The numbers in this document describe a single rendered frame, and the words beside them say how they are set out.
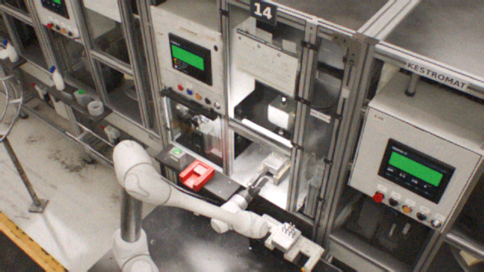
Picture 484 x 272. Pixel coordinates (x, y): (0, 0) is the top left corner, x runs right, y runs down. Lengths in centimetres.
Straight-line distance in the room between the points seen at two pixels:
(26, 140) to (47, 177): 55
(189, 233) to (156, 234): 18
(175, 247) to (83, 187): 150
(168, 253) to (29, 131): 239
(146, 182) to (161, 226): 90
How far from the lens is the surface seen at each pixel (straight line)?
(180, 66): 222
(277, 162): 249
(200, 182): 248
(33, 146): 440
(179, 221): 268
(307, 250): 233
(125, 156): 192
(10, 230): 384
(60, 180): 401
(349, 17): 177
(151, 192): 182
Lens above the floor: 286
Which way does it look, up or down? 45 degrees down
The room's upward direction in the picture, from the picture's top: straight up
